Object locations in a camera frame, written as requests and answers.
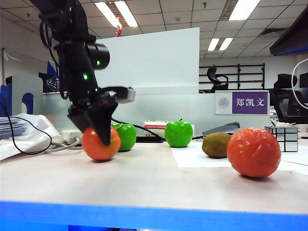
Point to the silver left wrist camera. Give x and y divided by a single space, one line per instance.
127 94

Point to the red hanging ornament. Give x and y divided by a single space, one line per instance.
118 31

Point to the white power adapter box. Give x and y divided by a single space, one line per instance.
69 136

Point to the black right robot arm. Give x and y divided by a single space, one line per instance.
296 36

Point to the smooth orange fruit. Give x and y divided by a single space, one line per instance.
96 149

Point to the double tube ceiling light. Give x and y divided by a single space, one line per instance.
213 44
108 14

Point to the white board panel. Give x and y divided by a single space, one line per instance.
156 60

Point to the frosted glass desk partition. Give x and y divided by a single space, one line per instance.
168 108

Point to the grey stapler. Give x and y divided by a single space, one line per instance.
228 126

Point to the blue edge strip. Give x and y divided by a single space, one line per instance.
154 216

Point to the white plastic bag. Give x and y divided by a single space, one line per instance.
36 134

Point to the white paper sheet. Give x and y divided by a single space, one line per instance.
190 156

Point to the wide ceiling light panel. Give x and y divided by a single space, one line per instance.
243 10

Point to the large wrinkled orange fruit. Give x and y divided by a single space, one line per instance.
253 154

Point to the silver mirror puzzle cube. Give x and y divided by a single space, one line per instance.
287 142

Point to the clear plastic bottle red label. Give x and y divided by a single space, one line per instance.
156 125

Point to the blue desk flag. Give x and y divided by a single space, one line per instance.
51 72

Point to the brown kiwi fruit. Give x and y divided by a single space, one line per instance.
215 145

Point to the stack of papers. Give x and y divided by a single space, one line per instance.
12 127

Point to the black shelf rack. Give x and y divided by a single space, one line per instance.
238 77

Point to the green toy apple with stem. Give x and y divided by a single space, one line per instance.
178 134

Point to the purple white name plate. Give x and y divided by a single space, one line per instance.
250 102

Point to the black mesh office chair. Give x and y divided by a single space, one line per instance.
286 81

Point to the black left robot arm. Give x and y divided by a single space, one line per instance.
77 60

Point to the blue file holder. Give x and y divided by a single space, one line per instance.
4 101

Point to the grey metal bookend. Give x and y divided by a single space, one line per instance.
26 84

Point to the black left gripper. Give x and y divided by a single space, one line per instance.
96 102

